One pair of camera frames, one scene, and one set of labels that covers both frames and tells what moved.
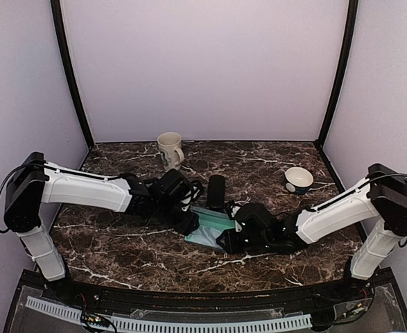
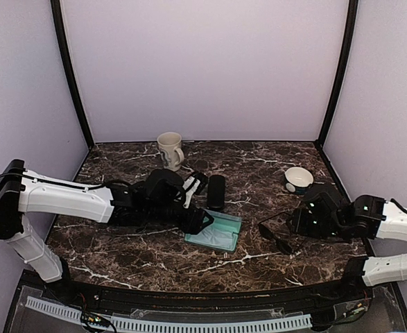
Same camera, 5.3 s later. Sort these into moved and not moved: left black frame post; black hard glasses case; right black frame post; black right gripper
Moved: black right gripper
Not moved: left black frame post; black hard glasses case; right black frame post
